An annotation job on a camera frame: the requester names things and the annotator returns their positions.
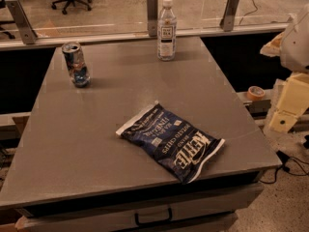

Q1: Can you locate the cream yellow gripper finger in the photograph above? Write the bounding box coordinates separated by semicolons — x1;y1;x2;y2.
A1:
269;73;309;132

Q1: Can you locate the redbull can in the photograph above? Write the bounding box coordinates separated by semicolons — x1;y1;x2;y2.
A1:
62;42;90;88

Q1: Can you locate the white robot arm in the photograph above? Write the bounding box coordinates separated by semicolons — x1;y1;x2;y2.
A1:
260;4;309;132

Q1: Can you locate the roll of tan tape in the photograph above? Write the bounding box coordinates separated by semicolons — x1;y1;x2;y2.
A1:
247;86;265;102

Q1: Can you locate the blue kettle chips bag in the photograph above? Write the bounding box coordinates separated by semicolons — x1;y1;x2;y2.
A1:
116;101;225;184

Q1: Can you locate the clear plastic water bottle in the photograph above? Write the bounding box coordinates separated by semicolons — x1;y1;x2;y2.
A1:
157;0;177;61

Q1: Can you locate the glass barrier panel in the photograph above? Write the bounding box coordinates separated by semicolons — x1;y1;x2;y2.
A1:
0;0;309;41

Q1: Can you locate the black floor cable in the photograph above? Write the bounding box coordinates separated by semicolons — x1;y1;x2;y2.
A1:
259;150;309;185

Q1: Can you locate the right metal glass bracket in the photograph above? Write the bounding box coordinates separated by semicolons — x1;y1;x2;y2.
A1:
220;0;239;32

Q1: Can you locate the metal glass bracket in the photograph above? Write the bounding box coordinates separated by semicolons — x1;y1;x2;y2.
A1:
220;0;239;32
6;0;38;44
147;0;158;37

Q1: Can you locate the middle metal glass bracket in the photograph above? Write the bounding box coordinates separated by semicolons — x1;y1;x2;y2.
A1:
147;0;158;37

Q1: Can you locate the left metal glass bracket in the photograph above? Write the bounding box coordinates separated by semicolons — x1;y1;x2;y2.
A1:
6;0;38;44

